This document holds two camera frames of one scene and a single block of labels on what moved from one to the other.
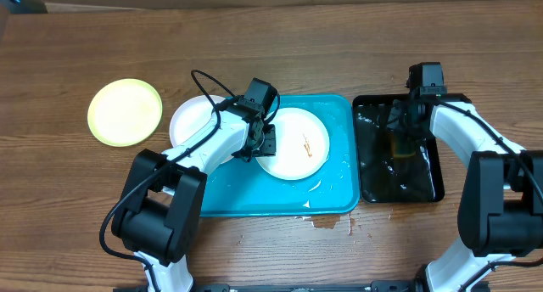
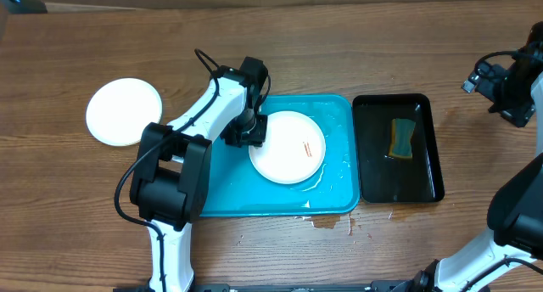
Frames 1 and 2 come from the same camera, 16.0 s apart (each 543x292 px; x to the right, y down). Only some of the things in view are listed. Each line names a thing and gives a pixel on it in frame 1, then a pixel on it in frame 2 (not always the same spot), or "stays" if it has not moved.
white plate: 302,143 -> 119,110
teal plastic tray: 244,188 stays
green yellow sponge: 401,146 stays
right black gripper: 400,124 -> 485,87
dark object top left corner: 21,0 stays
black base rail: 306,287 stays
